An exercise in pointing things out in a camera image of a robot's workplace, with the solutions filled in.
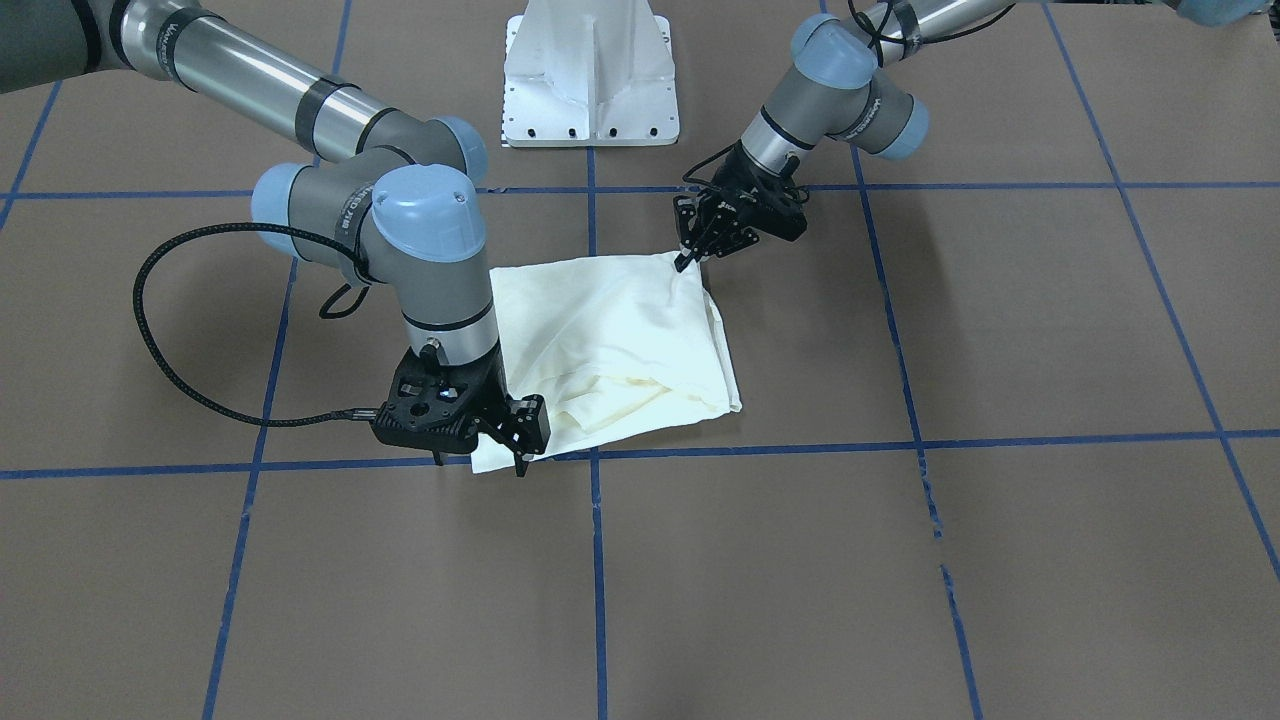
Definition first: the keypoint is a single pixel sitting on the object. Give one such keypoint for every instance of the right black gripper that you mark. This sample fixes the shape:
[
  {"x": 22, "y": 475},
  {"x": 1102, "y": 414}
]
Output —
[{"x": 491, "y": 392}]

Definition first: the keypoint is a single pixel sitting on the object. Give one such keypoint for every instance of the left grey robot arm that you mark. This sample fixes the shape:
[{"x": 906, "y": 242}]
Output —
[{"x": 835, "y": 88}]

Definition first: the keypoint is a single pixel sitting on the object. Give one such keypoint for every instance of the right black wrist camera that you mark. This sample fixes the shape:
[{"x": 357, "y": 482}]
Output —
[{"x": 431, "y": 407}]

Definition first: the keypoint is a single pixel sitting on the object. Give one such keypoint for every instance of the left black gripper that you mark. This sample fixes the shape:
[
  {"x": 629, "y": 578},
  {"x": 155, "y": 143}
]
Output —
[{"x": 742, "y": 186}]

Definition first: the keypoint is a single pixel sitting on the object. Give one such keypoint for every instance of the cream long-sleeve cat T-shirt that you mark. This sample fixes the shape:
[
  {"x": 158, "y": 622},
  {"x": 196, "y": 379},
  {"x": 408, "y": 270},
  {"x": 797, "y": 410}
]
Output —
[{"x": 617, "y": 346}]

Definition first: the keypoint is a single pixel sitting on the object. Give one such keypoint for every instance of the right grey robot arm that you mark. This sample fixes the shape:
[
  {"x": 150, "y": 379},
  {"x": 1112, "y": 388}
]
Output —
[{"x": 391, "y": 200}]

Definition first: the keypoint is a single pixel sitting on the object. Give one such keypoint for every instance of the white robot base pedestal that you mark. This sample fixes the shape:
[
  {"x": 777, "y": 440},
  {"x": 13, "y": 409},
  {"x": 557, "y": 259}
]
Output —
[{"x": 589, "y": 73}]

